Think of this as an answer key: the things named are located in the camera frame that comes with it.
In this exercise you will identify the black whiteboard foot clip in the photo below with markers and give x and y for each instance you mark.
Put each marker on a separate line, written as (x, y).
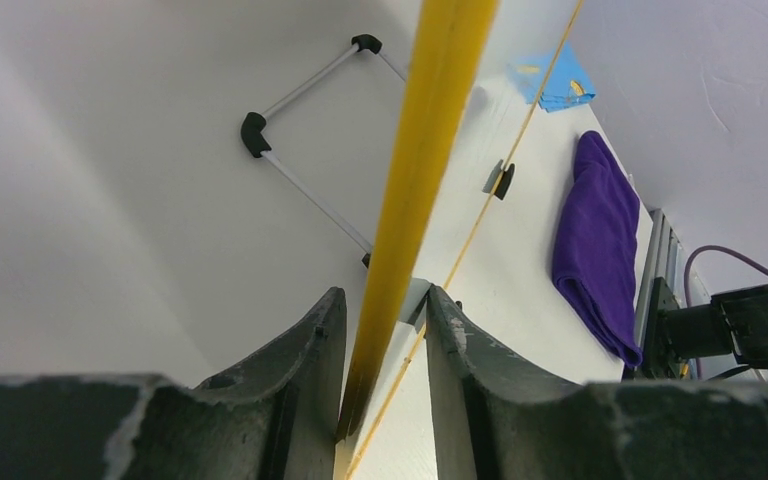
(503, 180)

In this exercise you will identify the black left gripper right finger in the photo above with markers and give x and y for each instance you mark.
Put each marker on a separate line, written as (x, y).
(481, 392)

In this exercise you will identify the yellow-framed whiteboard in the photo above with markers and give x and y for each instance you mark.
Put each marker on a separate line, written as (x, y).
(461, 121)

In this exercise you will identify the purple folded cloth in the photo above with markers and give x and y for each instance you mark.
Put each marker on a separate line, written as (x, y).
(593, 262)

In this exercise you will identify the whiteboard wire stand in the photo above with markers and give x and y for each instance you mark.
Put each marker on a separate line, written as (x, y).
(329, 138)

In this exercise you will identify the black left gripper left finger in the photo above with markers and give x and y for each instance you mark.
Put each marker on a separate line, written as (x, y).
(284, 398)

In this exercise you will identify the blue space-print cloth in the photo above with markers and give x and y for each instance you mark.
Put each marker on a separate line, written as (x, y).
(568, 84)

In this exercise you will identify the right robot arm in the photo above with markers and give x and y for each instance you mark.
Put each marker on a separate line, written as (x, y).
(733, 323)

